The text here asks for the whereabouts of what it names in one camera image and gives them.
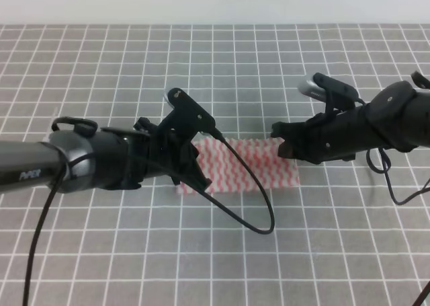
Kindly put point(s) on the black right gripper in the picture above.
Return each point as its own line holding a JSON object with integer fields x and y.
{"x": 318, "y": 141}

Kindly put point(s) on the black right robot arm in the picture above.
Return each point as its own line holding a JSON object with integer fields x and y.
{"x": 397, "y": 118}

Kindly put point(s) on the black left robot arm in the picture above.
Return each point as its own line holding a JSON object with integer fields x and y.
{"x": 82, "y": 156}

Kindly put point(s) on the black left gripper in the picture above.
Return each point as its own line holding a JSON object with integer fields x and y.
{"x": 159, "y": 150}

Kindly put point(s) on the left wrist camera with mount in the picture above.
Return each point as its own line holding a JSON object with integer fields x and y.
{"x": 187, "y": 117}

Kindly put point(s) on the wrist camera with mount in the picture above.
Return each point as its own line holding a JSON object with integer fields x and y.
{"x": 339, "y": 98}
{"x": 187, "y": 117}

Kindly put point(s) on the grey checked tablecloth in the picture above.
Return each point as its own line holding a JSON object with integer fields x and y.
{"x": 339, "y": 239}

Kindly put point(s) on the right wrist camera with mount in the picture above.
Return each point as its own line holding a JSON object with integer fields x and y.
{"x": 339, "y": 98}

